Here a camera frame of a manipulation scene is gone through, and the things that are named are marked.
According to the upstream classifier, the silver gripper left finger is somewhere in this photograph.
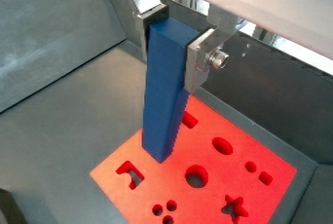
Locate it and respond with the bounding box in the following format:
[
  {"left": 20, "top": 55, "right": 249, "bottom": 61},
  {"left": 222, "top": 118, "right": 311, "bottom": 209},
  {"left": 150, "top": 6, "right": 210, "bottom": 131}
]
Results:
[{"left": 128, "top": 0, "right": 167, "bottom": 60}]

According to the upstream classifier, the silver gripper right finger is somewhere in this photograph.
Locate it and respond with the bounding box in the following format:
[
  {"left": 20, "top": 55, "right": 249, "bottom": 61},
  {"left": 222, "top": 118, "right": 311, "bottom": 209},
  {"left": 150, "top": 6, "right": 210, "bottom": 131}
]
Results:
[{"left": 183, "top": 5, "right": 247, "bottom": 93}]

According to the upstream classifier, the blue rectangular block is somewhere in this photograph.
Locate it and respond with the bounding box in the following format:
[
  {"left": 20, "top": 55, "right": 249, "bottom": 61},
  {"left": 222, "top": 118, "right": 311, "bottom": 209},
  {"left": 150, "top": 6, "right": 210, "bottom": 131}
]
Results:
[{"left": 142, "top": 19, "right": 198, "bottom": 163}]

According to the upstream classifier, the red shape sorting board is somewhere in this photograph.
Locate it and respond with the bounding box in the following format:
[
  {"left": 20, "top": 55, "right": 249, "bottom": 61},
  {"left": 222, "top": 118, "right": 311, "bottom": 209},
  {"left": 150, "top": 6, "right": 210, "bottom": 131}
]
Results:
[{"left": 89, "top": 97, "right": 297, "bottom": 224}]

